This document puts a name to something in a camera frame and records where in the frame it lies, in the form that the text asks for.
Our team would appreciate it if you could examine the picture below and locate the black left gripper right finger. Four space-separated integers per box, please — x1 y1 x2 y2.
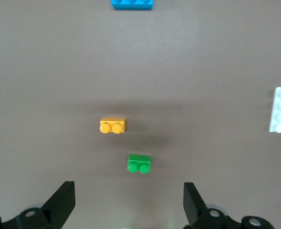
183 182 273 229

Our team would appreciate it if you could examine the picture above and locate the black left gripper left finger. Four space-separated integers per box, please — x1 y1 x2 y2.
0 181 76 229

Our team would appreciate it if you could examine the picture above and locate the yellow two-stud block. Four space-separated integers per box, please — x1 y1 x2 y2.
99 116 127 134

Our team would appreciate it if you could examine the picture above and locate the green two-stud block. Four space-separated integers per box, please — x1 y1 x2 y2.
126 154 152 174

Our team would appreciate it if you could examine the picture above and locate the blue three-stud block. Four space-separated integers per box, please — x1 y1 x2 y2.
110 0 154 10

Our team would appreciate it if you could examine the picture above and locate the brown table cover sheet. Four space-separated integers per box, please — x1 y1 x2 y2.
0 0 281 229

